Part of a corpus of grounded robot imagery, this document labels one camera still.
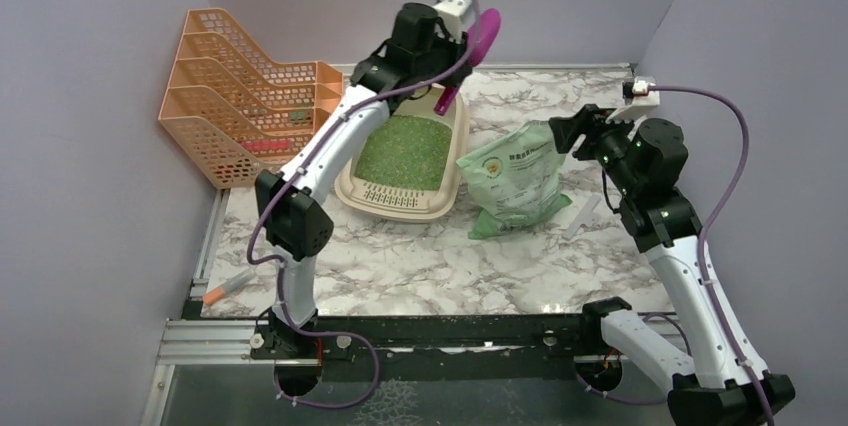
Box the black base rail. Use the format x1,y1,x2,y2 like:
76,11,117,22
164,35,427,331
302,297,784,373
248,313,624,390

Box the green litter bag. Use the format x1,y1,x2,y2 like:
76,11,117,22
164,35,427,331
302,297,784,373
456,120,572,240

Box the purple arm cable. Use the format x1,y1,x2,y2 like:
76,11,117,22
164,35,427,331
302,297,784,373
246,0,484,410
574,84,778,426

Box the green litter pellets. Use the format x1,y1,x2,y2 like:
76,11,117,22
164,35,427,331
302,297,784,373
354,116,452,191

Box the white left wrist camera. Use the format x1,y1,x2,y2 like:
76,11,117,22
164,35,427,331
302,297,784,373
433,0,475,41

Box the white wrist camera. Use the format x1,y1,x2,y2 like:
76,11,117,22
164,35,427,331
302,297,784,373
433,0,475,41
606,76,660,123

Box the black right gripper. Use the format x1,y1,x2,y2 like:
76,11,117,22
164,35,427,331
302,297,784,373
548,103,640,196

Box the orange mesh file rack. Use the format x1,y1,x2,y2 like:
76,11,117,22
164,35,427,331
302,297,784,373
158,8,345,190

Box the white bag sealing clip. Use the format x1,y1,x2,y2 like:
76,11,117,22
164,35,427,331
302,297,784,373
563,194,602,241

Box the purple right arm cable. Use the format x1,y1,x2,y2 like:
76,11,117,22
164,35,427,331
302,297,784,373
574,84,778,426

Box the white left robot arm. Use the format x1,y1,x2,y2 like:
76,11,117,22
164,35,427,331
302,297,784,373
247,0,500,357

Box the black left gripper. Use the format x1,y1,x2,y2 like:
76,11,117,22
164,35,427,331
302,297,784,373
412,22,472,87

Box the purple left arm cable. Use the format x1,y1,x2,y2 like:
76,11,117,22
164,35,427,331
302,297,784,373
246,0,484,410

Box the purple plastic litter scoop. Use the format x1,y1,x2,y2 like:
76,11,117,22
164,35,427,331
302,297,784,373
433,8,502,116

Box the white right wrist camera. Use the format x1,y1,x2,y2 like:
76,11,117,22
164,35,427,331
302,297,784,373
606,76,660,123

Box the orange marker pen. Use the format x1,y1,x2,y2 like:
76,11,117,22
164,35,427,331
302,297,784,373
202,268,256,306

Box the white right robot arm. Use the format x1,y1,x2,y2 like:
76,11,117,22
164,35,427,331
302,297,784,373
548,105,795,425

